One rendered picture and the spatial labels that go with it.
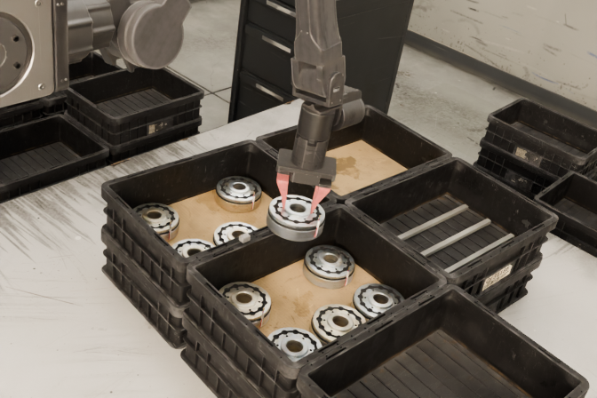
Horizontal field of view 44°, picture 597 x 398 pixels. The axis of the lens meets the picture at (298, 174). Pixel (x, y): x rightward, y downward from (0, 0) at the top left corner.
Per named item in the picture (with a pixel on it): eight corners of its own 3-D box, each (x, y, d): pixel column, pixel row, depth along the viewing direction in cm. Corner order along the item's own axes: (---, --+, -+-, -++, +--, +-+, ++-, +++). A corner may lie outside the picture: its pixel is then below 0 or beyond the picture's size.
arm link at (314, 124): (295, 98, 122) (321, 112, 119) (322, 91, 127) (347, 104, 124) (288, 135, 125) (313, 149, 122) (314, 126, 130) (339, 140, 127)
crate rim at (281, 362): (290, 383, 115) (292, 372, 114) (181, 275, 133) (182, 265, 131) (448, 290, 140) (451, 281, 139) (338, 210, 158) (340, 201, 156)
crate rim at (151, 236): (181, 275, 133) (182, 265, 132) (97, 193, 150) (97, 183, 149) (338, 210, 158) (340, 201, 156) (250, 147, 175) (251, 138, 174)
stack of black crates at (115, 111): (111, 232, 262) (113, 120, 239) (63, 193, 278) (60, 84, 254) (197, 195, 289) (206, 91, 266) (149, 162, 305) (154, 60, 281)
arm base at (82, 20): (15, 66, 86) (9, -36, 80) (75, 52, 92) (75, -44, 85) (57, 95, 82) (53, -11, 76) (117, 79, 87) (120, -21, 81)
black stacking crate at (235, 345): (282, 423, 121) (292, 373, 115) (179, 315, 138) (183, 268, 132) (434, 328, 145) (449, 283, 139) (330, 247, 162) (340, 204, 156)
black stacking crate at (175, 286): (178, 314, 138) (182, 266, 132) (98, 231, 155) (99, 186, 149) (330, 246, 163) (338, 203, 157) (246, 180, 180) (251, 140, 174)
